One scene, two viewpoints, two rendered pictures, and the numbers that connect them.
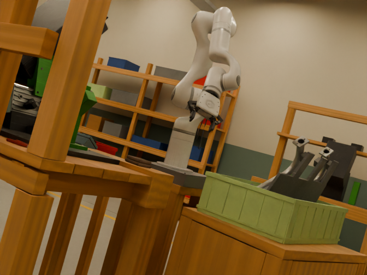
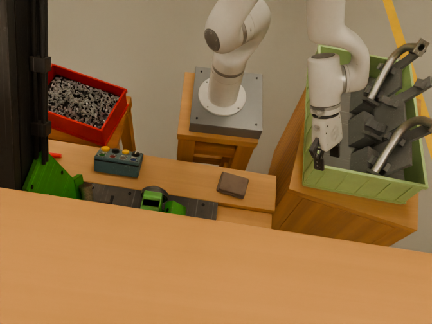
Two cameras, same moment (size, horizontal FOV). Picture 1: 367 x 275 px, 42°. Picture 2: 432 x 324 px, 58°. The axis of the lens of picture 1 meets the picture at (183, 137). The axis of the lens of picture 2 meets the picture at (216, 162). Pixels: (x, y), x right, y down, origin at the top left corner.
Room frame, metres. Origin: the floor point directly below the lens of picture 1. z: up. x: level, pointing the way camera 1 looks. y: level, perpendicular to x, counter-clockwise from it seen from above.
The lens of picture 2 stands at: (1.65, 0.62, 2.11)
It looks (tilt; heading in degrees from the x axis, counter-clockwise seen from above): 60 degrees down; 319
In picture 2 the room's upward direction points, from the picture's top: 14 degrees clockwise
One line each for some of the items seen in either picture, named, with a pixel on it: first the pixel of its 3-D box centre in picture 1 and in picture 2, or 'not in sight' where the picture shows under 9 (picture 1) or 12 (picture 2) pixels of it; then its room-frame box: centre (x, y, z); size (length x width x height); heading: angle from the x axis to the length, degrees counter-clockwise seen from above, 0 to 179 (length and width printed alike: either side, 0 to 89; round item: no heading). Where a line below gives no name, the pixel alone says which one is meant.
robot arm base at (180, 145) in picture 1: (179, 150); (225, 81); (2.41, 0.00, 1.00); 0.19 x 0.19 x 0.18
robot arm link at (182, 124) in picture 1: (195, 112); (240, 35); (2.42, -0.02, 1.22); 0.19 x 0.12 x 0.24; 103
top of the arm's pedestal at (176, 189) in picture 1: (170, 183); (219, 108); (2.41, 0.00, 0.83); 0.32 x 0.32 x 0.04; 58
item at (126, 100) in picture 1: (138, 127); not in sight; (8.14, 0.78, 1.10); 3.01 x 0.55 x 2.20; 61
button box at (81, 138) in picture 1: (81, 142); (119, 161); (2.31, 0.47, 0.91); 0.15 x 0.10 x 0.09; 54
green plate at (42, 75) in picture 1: (42, 75); (42, 185); (2.19, 0.71, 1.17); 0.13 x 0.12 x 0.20; 54
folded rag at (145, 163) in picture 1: (138, 161); (233, 184); (2.06, 0.16, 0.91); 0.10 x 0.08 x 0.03; 44
